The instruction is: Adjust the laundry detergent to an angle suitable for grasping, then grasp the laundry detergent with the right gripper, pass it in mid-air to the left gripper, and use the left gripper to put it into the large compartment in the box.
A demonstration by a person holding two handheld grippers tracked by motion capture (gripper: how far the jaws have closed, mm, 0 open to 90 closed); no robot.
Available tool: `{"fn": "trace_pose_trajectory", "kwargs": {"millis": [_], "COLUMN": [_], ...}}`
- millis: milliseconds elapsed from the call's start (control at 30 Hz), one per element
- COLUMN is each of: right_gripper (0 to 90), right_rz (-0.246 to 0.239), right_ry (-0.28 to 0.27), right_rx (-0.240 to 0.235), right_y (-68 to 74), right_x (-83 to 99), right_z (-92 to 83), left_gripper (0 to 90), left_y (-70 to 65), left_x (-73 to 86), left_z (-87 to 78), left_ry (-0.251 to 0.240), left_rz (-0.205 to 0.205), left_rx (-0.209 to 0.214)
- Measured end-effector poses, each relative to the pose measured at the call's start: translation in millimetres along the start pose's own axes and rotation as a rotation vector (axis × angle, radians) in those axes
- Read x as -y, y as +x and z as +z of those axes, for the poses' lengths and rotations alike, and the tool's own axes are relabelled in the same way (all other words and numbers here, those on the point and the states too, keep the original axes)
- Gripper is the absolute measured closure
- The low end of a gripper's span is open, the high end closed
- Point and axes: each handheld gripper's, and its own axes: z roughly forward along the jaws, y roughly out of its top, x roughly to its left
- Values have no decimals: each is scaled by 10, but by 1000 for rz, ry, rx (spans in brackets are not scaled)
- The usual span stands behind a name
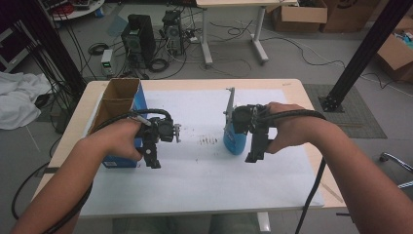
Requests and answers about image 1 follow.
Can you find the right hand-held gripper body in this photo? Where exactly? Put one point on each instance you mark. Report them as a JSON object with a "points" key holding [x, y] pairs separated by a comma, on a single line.
{"points": [[243, 118]]}

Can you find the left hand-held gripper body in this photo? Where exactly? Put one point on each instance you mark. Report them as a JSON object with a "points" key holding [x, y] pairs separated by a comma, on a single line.
{"points": [[164, 130]]}

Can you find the blue pouch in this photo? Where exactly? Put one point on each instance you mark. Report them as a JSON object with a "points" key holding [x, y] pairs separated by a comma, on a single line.
{"points": [[234, 144]]}

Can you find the blue cardboard box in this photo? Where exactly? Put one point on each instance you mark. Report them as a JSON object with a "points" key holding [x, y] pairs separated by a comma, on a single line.
{"points": [[120, 92]]}

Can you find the person's left hand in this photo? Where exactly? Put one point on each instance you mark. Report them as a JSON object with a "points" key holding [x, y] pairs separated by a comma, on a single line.
{"points": [[120, 139]]}

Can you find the person's right hand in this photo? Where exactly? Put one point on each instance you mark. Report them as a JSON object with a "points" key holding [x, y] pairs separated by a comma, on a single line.
{"points": [[295, 128]]}

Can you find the white paper sheet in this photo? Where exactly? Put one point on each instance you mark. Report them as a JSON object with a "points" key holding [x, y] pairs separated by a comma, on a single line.
{"points": [[201, 182]]}

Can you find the white table leg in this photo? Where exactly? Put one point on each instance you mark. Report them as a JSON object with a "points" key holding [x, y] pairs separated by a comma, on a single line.
{"points": [[264, 222]]}

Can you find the white power supply unit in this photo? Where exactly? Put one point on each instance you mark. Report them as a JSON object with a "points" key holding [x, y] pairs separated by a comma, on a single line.
{"points": [[107, 61]]}

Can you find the white power strip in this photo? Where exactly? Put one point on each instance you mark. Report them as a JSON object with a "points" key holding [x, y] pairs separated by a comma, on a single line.
{"points": [[192, 37]]}

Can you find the black computer tower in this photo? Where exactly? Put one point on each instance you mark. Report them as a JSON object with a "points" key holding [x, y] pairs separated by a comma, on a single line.
{"points": [[141, 35]]}

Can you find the grey computer tower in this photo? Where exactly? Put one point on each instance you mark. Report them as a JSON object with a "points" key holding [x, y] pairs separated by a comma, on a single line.
{"points": [[172, 31]]}

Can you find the grey floor mat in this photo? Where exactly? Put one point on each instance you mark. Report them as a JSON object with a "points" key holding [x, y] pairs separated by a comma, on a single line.
{"points": [[357, 117]]}

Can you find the white desk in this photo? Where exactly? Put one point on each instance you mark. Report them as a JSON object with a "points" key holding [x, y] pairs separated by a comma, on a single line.
{"points": [[233, 3]]}

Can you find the brown cardboard box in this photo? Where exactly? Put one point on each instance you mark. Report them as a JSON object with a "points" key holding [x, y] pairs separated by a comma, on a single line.
{"points": [[350, 14], [396, 53], [300, 16]]}

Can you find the black metal beam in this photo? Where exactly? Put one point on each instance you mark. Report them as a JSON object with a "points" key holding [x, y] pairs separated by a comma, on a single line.
{"points": [[367, 48]]}

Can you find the black metal stand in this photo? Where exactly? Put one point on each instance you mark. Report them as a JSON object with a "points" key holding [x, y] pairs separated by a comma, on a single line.
{"points": [[52, 42]]}

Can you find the round white table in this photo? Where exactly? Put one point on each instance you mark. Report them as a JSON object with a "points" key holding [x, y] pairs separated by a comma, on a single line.
{"points": [[81, 11]]}

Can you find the white cloth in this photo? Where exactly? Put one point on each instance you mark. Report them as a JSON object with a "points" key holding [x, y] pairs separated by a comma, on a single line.
{"points": [[19, 97]]}

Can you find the chrome chair frame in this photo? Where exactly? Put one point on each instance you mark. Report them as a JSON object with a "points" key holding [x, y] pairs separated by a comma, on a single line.
{"points": [[397, 162]]}

